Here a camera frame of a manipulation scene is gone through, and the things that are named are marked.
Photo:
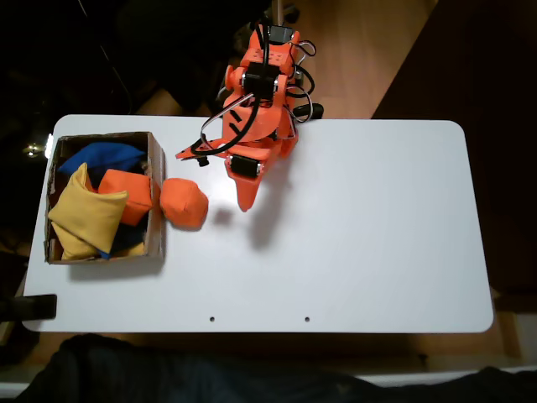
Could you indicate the orange bean bag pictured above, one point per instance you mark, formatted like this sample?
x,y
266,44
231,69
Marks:
x,y
184,203
130,189

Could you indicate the brown cardboard box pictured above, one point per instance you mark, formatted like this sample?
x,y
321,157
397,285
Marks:
x,y
155,235

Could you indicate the yellow bean bag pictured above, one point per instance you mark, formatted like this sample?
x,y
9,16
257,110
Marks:
x,y
134,251
88,210
73,247

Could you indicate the blue bean bag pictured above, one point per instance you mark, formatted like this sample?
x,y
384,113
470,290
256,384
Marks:
x,y
105,155
126,237

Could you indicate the dark cloth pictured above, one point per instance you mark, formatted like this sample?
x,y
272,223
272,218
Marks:
x,y
168,378

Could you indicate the black table clamp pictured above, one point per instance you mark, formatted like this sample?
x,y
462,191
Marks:
x,y
38,306

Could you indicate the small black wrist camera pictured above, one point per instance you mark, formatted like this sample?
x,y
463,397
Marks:
x,y
203,162

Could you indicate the orange camera mount plate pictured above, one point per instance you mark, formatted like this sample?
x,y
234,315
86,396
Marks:
x,y
189,154

